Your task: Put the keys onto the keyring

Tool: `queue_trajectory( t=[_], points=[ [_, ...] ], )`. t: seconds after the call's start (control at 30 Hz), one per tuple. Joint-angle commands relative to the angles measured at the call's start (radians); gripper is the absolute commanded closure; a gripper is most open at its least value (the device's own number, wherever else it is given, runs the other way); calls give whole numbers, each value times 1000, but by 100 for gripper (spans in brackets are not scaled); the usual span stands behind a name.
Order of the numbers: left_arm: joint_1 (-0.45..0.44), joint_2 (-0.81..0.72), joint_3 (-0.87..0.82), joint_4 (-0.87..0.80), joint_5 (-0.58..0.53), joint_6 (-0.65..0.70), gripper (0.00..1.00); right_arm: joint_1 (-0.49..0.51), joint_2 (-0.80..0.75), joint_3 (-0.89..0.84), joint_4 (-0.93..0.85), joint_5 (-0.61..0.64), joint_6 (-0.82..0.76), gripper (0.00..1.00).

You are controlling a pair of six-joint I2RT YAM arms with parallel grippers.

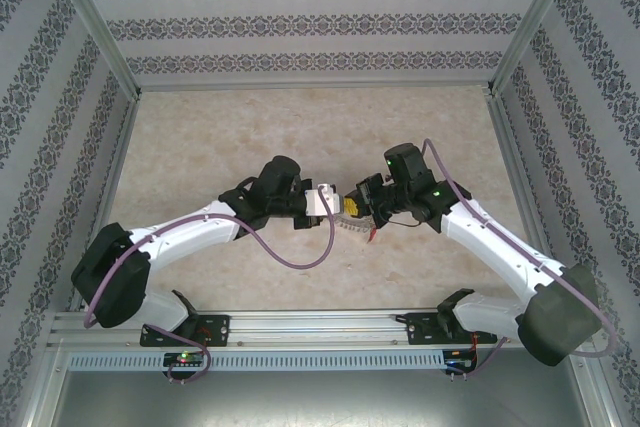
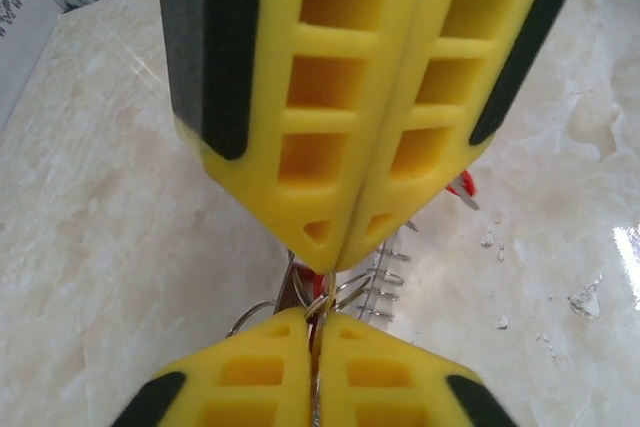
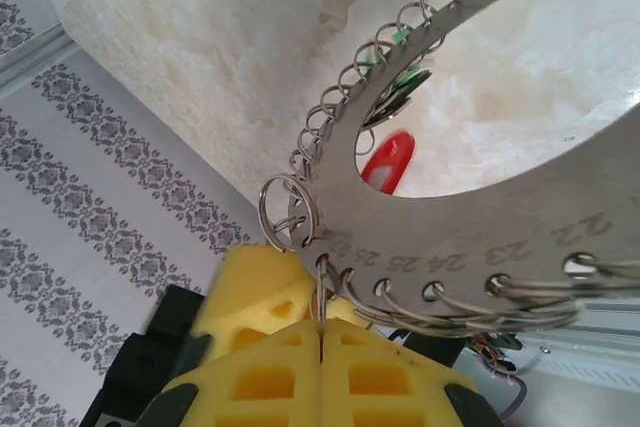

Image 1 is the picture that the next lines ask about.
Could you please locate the aluminium mounting rail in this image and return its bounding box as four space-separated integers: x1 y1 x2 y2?
49 310 586 348

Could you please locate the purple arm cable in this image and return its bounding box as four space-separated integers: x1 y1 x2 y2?
82 184 337 384
422 138 620 381

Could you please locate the aluminium frame post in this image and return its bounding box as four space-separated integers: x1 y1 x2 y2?
485 0 586 97
39 0 144 98

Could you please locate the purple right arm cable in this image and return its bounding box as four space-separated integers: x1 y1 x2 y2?
422 138 620 381

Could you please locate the aluminium side rail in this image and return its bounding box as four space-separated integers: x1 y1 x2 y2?
74 94 144 313
487 91 559 271

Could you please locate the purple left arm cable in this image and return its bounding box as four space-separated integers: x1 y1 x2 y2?
82 184 337 384

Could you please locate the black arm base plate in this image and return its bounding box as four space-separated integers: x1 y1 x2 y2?
139 314 231 348
402 311 504 347

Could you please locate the small circuit board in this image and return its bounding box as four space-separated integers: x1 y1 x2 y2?
163 351 209 371
443 349 479 374

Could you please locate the aluminium back beam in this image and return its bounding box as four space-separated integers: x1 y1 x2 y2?
133 77 496 94

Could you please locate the metal keyring with wire loops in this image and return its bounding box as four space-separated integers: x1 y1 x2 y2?
330 214 376 239

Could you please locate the white slotted cable duct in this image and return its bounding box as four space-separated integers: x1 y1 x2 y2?
67 350 446 372

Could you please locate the thin black cable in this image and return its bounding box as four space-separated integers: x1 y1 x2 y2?
384 210 429 229

